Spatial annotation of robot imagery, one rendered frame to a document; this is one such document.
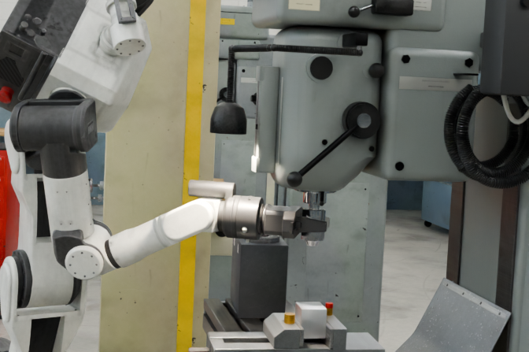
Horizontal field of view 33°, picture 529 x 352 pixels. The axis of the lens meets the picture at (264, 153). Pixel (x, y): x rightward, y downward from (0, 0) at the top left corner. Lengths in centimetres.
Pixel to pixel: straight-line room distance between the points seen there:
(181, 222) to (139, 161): 167
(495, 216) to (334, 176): 37
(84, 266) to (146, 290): 169
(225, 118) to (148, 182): 179
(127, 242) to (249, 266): 45
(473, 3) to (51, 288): 118
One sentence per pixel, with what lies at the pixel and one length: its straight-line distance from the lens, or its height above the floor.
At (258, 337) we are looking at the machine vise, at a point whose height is 100.
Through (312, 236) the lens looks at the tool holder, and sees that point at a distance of 182.
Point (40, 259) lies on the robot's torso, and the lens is 223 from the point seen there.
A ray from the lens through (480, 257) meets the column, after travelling 198.
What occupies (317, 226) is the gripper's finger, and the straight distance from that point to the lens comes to 180.
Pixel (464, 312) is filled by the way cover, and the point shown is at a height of 105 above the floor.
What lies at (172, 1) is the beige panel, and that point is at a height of 181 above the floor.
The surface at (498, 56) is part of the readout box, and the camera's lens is 156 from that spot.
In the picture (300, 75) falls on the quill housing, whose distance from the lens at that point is 171.
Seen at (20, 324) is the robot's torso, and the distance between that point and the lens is 227.
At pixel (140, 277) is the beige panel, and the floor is 74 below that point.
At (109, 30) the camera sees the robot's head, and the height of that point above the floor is 161.
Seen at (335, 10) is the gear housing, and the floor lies 166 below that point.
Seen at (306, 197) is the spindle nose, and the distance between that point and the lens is 181.
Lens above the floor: 151
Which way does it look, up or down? 4 degrees down
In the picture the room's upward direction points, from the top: 3 degrees clockwise
